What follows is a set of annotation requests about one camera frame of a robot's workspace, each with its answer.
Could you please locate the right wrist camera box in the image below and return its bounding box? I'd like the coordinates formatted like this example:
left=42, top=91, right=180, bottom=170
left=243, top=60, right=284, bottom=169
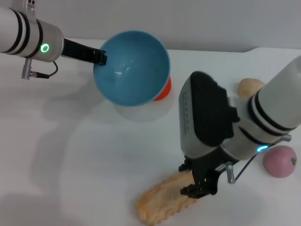
left=179, top=71, right=241, bottom=161

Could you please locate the red toy pear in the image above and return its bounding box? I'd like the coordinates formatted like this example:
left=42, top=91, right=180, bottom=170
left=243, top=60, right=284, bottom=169
left=152, top=76, right=173, bottom=101

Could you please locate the round tan bun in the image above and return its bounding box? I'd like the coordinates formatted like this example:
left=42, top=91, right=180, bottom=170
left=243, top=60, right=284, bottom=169
left=237, top=78, right=266, bottom=98

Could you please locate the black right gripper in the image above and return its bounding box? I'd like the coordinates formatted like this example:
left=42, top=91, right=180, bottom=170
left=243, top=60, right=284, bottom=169
left=179, top=147, right=238, bottom=199

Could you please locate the blue bowl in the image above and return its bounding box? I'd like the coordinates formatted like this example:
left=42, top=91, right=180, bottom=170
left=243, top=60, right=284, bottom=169
left=93, top=30, right=172, bottom=107

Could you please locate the right arm cable with plug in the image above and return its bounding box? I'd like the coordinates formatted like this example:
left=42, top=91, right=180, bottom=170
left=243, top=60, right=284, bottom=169
left=225, top=134, right=292, bottom=185

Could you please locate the long toasted bread loaf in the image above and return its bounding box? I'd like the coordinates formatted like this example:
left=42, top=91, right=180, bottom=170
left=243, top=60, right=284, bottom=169
left=134, top=170, right=203, bottom=226

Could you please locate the pink toy apple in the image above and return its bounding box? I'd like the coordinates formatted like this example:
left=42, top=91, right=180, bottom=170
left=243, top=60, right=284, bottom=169
left=262, top=145, right=297, bottom=179

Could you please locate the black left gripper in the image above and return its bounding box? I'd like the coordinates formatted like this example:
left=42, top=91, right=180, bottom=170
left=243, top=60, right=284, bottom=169
left=60, top=38, right=109, bottom=66

